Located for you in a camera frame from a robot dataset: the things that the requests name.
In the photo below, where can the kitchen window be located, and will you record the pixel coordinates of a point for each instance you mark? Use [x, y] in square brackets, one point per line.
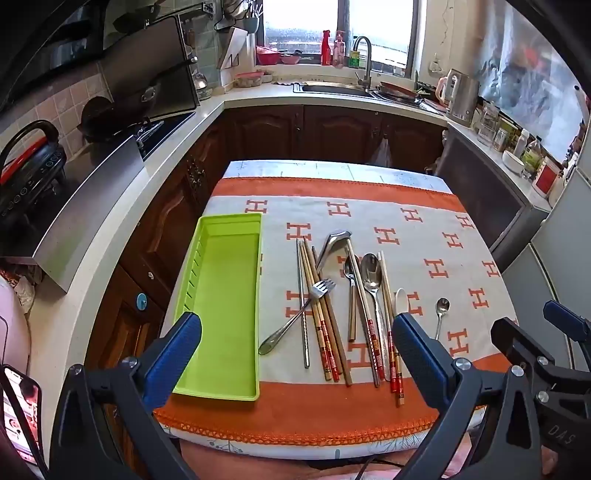
[300, 23]

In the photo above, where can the steel electric kettle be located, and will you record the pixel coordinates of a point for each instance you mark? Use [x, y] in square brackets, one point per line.
[461, 99]

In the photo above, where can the food container with pink lid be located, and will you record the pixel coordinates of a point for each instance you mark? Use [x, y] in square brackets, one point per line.
[249, 79]

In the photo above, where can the small stainless steel spoon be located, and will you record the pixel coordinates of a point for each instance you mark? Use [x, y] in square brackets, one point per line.
[442, 304]

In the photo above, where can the stainless steel panel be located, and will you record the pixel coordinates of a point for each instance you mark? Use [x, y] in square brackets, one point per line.
[92, 207]

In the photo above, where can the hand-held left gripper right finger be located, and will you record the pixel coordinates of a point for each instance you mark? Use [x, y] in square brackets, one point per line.
[418, 360]

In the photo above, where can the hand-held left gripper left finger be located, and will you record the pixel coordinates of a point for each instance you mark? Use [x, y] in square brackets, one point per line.
[178, 355]

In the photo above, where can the black wok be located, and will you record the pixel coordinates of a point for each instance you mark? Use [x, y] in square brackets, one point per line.
[99, 120]

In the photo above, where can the stainless steel fork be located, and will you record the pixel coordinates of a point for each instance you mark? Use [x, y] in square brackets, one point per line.
[270, 344]

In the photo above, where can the floral patterned bag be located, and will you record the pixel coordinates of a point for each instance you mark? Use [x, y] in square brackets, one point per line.
[21, 282]

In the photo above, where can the black and red pressure cooker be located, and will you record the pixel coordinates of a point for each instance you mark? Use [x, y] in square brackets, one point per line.
[32, 170]

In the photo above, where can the white ceramic spoon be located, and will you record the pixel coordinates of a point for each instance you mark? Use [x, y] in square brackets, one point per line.
[401, 300]

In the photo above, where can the white bowl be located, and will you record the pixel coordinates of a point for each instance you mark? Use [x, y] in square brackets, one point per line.
[512, 162]

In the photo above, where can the metal stove splash guard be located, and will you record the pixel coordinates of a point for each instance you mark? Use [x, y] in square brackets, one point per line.
[152, 50]

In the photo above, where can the black cooktop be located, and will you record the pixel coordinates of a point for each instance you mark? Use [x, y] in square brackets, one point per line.
[171, 129]

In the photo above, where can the red plastic basin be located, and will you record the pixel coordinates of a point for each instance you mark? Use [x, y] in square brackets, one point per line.
[268, 56]

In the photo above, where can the steel kitchen faucet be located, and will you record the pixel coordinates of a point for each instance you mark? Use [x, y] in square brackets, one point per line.
[367, 64]

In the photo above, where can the brown wooden kitchen cabinets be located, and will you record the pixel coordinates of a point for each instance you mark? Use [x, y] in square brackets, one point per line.
[277, 134]

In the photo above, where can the white cutting board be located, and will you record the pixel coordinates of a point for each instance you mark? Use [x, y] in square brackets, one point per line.
[233, 44]

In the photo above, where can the grey appliance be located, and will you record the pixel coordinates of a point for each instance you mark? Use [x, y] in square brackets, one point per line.
[498, 203]

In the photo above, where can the white wall socket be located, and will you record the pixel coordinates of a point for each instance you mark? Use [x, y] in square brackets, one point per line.
[434, 64]

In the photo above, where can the pink jug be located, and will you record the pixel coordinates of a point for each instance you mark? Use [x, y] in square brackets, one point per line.
[442, 90]

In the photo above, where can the large stainless steel spoon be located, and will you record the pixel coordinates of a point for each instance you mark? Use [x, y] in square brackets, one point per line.
[371, 274]

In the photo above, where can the blue round cabinet knob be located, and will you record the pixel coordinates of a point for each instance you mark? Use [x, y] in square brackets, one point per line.
[141, 302]

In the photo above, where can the white refrigerator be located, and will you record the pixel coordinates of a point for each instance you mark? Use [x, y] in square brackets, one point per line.
[554, 249]

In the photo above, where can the white plastic bag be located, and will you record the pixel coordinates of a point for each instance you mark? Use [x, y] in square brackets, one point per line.
[381, 154]

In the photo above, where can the short shiny metal utensil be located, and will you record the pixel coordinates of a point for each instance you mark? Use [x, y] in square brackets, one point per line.
[333, 244]

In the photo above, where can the white jar with red label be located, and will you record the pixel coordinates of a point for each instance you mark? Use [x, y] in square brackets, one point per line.
[546, 177]

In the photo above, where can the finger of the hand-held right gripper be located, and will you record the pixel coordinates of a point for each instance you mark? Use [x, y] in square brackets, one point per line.
[563, 319]
[517, 341]

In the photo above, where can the red spray bottle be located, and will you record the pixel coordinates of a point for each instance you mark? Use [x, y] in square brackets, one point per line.
[326, 46]

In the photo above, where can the white kitchen countertop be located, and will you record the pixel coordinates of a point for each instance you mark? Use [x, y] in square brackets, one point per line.
[258, 94]

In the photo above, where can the foil wall covering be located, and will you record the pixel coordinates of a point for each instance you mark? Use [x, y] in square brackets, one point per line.
[521, 78]

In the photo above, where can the red frying pan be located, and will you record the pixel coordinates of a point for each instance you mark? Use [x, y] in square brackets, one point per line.
[397, 88]

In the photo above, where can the hanging utensil rack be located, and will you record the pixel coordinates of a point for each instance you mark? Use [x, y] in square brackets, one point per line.
[249, 18]

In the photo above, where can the pink pump bottle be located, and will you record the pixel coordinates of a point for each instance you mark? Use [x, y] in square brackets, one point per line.
[339, 50]

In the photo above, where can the black range hood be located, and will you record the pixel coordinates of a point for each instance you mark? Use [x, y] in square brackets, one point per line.
[55, 41]

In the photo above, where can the white plastic bottle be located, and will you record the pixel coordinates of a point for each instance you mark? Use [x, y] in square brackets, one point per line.
[521, 141]

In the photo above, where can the pink plastic basin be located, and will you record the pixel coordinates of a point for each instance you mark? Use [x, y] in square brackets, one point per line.
[291, 58]

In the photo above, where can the green plastic utensil tray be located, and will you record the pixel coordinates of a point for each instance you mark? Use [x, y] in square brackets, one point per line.
[231, 300]

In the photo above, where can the clear glass jar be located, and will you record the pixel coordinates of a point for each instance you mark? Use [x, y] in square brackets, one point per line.
[488, 124]

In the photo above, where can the steel kitchen sink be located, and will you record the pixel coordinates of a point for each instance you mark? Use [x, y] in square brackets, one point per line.
[332, 89]

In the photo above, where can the orange and white patterned cloth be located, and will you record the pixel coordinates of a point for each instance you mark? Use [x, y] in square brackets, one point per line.
[415, 217]

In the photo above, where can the clear bottle with green label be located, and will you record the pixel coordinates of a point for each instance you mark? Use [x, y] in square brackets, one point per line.
[531, 159]

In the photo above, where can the metal teapot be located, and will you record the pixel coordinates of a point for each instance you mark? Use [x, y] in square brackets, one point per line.
[199, 82]

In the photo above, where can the smartphone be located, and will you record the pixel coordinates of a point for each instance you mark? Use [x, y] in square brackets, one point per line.
[21, 415]

